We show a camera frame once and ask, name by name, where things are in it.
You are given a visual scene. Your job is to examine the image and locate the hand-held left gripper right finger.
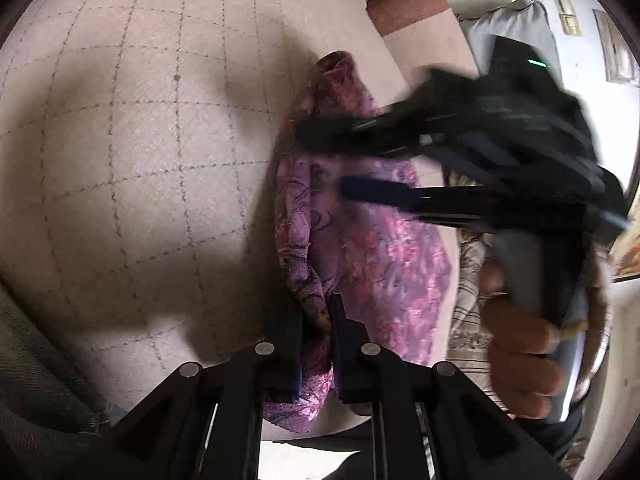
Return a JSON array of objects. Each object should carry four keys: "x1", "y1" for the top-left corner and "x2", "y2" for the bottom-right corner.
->
[{"x1": 329, "y1": 293, "x2": 571, "y2": 480}]

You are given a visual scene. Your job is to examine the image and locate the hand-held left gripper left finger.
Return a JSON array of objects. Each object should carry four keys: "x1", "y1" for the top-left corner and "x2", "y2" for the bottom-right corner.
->
[{"x1": 107, "y1": 309, "x2": 306, "y2": 480}]

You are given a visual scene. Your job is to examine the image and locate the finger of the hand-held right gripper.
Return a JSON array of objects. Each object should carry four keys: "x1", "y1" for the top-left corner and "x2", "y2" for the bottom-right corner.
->
[
  {"x1": 340, "y1": 175, "x2": 501, "y2": 227},
  {"x1": 294, "y1": 67, "x2": 481, "y2": 157}
]

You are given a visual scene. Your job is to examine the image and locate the purple floral shirt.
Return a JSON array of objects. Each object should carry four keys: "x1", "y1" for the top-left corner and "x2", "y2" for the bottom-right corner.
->
[{"x1": 262, "y1": 51, "x2": 453, "y2": 433}]

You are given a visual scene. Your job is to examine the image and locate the person's right hand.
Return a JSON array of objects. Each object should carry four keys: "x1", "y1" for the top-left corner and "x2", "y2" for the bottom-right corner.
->
[{"x1": 479, "y1": 260, "x2": 617, "y2": 421}]

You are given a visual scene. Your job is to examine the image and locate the cream floral blanket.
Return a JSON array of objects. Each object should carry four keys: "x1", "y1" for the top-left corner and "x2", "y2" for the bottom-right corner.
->
[{"x1": 449, "y1": 165, "x2": 503, "y2": 293}]

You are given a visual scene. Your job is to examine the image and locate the grey pillow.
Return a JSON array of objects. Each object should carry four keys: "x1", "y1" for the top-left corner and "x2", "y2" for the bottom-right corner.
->
[{"x1": 460, "y1": 0, "x2": 563, "y2": 91}]

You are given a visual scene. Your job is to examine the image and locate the small framed picture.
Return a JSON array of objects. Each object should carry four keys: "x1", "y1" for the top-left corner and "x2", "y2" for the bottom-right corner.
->
[{"x1": 592, "y1": 9, "x2": 640, "y2": 86}]

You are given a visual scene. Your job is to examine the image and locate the large framed picture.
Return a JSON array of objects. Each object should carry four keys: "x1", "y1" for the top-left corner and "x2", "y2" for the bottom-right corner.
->
[{"x1": 611, "y1": 220, "x2": 640, "y2": 282}]

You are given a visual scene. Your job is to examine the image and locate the beige checked bedsheet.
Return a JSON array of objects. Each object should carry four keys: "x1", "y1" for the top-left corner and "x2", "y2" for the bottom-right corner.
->
[{"x1": 0, "y1": 0, "x2": 481, "y2": 441}]

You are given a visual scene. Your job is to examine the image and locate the dark plaid cloth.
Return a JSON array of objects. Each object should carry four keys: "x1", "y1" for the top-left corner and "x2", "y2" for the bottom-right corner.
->
[{"x1": 0, "y1": 280, "x2": 126, "y2": 480}]

